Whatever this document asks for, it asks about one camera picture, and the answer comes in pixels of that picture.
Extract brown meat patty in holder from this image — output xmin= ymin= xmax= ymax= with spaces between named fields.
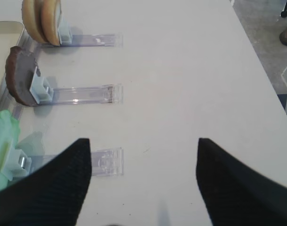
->
xmin=5 ymin=46 xmax=38 ymax=107

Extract clear patty holder track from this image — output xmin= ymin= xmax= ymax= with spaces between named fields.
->
xmin=29 ymin=67 xmax=123 ymax=105

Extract white metal tray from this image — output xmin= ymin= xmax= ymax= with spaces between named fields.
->
xmin=0 ymin=21 xmax=24 ymax=102

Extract golden bun half inner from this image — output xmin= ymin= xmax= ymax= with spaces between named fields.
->
xmin=41 ymin=0 xmax=62 ymax=46

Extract green lettuce leaf in holder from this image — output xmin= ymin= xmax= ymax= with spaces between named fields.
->
xmin=0 ymin=110 xmax=44 ymax=195

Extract golden bun half outer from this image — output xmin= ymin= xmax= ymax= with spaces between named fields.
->
xmin=21 ymin=0 xmax=48 ymax=43

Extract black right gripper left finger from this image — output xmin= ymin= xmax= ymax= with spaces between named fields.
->
xmin=0 ymin=138 xmax=91 ymax=226

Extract clear lettuce holder track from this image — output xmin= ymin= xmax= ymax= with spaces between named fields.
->
xmin=0 ymin=144 xmax=124 ymax=181

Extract clear bun holder track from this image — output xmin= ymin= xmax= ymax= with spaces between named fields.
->
xmin=41 ymin=17 xmax=123 ymax=48

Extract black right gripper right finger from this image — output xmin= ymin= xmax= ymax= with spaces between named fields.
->
xmin=196 ymin=138 xmax=287 ymax=226

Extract golden bun half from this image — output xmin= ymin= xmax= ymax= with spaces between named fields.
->
xmin=21 ymin=0 xmax=48 ymax=43
xmin=41 ymin=0 xmax=62 ymax=46

